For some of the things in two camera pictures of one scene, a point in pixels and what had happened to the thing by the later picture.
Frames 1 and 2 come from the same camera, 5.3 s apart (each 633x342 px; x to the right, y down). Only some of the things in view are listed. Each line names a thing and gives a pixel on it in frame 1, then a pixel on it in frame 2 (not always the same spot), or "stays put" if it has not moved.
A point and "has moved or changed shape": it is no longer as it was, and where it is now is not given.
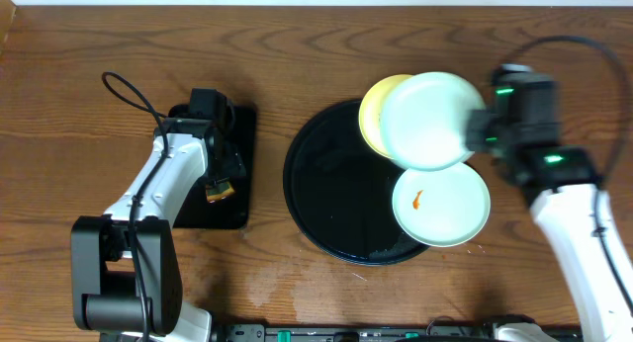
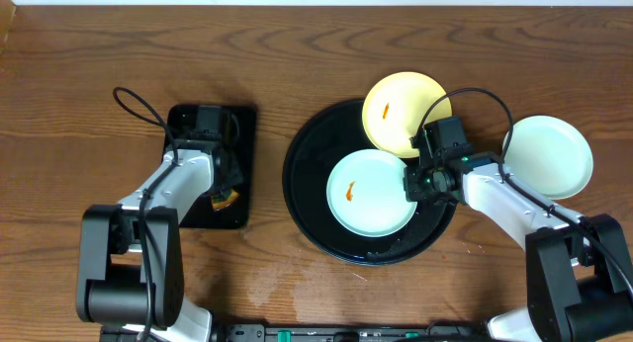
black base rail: (389, 333) stays put
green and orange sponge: (218, 191) has moved or changed shape
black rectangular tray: (232, 212) stays put
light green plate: (441, 208) has moved or changed shape
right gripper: (475, 135) -> (413, 192)
